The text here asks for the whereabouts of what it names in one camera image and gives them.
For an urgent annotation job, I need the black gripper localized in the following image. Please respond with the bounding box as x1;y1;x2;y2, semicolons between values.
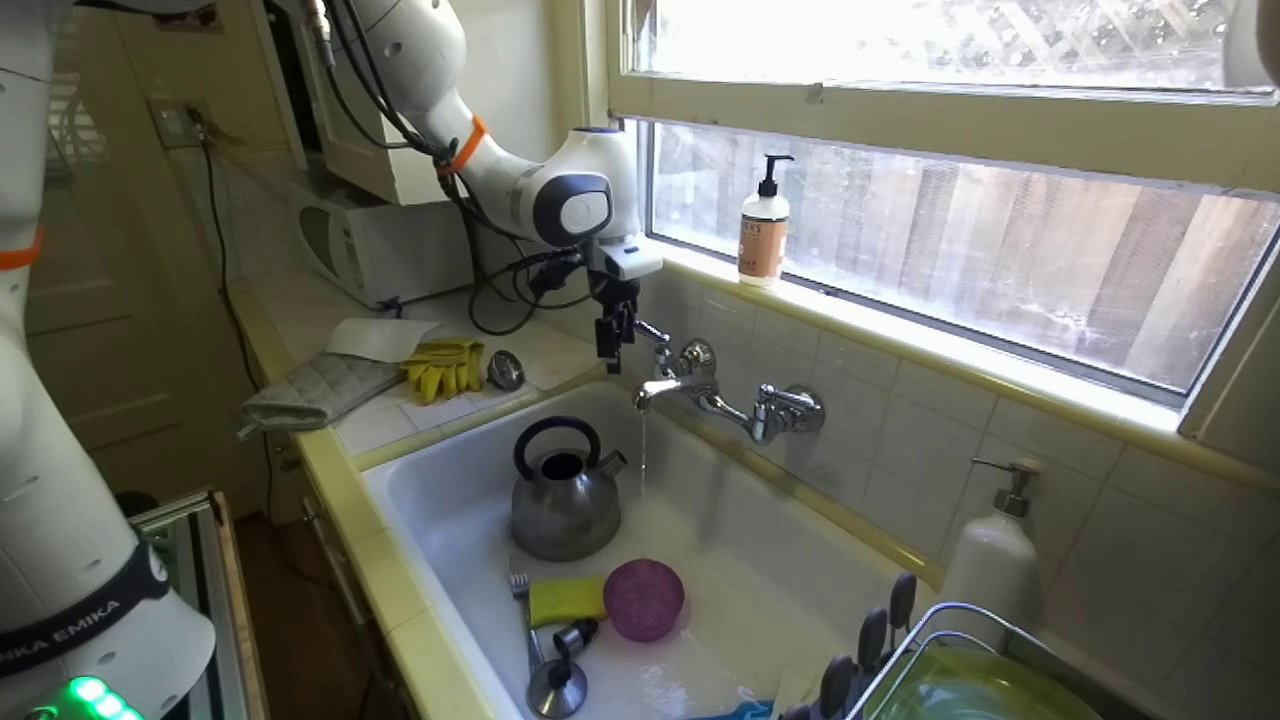
588;271;646;381

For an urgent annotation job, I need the chrome wall faucet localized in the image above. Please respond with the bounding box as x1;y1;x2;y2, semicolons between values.
626;316;831;449

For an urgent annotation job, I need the purple plastic bowl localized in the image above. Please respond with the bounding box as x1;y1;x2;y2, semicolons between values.
598;555;688;648

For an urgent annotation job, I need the metal sink strainer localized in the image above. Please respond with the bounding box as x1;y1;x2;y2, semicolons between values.
483;350;526;396

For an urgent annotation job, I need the grey metal kettle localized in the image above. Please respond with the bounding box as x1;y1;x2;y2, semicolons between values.
502;411;632;563

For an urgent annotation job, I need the yellow cloth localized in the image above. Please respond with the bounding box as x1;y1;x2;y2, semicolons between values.
401;336;492;410

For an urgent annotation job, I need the brown pump soap bottle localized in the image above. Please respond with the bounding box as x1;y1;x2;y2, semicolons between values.
735;149;801;283

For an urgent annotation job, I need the white microwave oven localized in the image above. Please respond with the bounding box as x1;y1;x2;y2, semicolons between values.
297;192;475;313

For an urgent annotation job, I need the yellow sponge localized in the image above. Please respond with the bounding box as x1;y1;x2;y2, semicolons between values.
518;571;613;632

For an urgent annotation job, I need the white kitchen sink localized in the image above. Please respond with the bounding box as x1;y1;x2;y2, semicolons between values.
354;378;937;720

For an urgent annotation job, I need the grey folded towel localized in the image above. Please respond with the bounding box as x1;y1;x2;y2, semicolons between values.
235;316;438;442

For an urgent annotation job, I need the black and metal utensil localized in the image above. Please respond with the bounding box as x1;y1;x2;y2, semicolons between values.
513;571;603;720

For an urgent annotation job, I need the white framed window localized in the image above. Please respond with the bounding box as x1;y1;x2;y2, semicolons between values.
603;0;1280;405

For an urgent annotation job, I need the blue plastic spoon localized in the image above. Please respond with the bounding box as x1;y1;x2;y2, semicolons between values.
693;691;777;720

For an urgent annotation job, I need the grey dish rack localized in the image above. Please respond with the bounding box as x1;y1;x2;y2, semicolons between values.
777;571;1165;720

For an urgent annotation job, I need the white soap dispenser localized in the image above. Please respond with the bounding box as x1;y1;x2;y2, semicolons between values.
937;456;1046;628

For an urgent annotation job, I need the wood framed glass panel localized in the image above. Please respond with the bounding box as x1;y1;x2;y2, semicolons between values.
124;487;270;720

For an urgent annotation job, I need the green dish in rack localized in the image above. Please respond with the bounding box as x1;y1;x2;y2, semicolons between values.
873;638;1113;720

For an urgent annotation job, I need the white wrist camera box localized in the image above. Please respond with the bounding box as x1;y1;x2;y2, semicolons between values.
582;235;668;283

